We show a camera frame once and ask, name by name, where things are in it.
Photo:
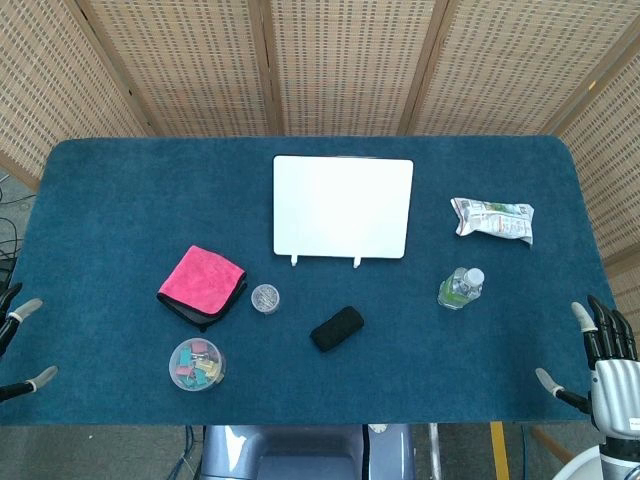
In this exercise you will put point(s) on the clear tub of binder clips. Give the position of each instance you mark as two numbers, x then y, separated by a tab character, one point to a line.
196	364

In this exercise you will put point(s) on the small round pin box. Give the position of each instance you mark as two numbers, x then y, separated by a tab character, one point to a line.
265	298

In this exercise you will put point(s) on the lilac robot torso base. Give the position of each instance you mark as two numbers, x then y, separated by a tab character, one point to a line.
305	452

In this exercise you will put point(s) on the wooden stick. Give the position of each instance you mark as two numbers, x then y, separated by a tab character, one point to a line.
552	445

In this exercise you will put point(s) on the clear plastic water bottle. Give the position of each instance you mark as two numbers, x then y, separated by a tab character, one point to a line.
461	288

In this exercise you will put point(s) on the white round stool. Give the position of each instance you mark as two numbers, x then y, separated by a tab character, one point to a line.
582	465

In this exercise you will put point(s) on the metal table leg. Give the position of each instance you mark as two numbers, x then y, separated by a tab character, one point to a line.
435	452

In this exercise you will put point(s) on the folded pink microfiber cloth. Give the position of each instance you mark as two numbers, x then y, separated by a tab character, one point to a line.
202	285

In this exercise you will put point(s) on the woven bamboo screen panel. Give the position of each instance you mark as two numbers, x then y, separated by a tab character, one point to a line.
45	85
180	65
610	165
510	65
350	65

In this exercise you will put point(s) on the black eraser block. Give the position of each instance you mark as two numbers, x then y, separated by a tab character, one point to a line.
337	328

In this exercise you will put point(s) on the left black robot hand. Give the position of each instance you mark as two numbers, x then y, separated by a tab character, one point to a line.
11	320

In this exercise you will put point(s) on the white rectangular board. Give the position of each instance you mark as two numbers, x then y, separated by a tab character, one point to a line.
343	206

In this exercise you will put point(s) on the blue table cloth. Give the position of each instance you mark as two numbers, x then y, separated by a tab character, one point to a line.
125	210

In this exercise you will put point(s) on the crumpled white snack packet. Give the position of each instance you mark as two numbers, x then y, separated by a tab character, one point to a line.
492	220

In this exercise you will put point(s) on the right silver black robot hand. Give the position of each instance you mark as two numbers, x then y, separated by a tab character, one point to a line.
617	385

